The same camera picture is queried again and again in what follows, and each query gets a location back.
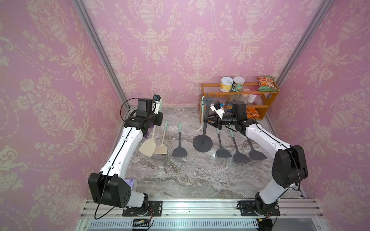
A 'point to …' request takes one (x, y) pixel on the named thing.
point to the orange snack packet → (252, 112)
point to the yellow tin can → (226, 84)
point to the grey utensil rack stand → (204, 143)
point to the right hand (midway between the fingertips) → (206, 118)
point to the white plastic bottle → (243, 97)
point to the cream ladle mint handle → (203, 106)
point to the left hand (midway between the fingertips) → (159, 114)
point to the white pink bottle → (251, 97)
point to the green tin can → (237, 84)
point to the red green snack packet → (267, 83)
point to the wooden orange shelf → (263, 100)
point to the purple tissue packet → (130, 182)
